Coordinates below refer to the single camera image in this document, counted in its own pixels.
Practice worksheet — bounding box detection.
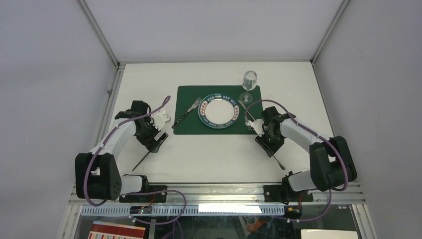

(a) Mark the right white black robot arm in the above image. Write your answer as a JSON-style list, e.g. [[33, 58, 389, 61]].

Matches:
[[248, 107, 357, 204]]

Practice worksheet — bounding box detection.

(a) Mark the silver table knife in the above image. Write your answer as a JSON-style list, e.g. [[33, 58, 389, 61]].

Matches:
[[238, 100, 255, 121]]

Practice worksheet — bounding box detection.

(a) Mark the silver spoon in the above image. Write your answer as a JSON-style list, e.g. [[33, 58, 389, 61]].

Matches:
[[272, 155, 286, 170]]

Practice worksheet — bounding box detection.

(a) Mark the white plate teal rim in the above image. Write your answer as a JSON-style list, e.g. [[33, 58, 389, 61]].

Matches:
[[198, 93, 240, 129]]

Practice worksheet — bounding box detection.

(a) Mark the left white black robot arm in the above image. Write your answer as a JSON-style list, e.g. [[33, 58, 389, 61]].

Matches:
[[75, 101, 171, 202]]

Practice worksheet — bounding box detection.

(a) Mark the clear drinking glass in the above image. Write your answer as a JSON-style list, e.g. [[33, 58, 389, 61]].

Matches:
[[240, 70, 258, 104]]

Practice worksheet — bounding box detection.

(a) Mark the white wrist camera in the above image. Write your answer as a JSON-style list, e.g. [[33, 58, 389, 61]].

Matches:
[[245, 119, 265, 137], [151, 109, 171, 131]]

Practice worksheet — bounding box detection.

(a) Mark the red striped book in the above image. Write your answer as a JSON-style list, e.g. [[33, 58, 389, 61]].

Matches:
[[88, 221, 146, 239]]

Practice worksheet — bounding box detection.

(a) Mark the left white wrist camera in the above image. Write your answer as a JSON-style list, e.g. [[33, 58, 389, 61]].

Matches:
[[151, 109, 171, 131]]

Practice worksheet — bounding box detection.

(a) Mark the silver fork dark handle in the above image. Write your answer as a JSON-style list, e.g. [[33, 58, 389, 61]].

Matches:
[[171, 97, 202, 129]]

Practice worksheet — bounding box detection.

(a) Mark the orange object under table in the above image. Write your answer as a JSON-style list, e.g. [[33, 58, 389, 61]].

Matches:
[[246, 217, 266, 233]]

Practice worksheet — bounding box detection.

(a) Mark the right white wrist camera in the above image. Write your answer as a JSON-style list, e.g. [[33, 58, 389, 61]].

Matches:
[[245, 119, 265, 137]]

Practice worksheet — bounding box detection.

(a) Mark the white slotted cable duct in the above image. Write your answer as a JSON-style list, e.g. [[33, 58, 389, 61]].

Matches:
[[81, 204, 285, 217]]

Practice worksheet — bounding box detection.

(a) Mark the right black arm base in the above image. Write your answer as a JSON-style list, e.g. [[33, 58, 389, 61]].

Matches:
[[263, 184, 314, 205]]

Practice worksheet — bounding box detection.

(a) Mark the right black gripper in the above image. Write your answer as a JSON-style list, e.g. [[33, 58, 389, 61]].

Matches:
[[255, 128, 284, 157]]

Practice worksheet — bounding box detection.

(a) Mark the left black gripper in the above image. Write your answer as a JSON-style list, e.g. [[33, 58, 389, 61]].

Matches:
[[134, 116, 167, 153]]

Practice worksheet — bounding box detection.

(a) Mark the white box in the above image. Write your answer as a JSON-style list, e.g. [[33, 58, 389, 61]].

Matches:
[[300, 229, 359, 239]]

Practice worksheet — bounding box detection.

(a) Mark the aluminium frame rail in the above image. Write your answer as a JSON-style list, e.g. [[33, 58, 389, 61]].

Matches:
[[69, 182, 366, 206]]

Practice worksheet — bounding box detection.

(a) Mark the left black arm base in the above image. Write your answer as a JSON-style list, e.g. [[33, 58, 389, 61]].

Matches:
[[118, 185, 168, 203]]

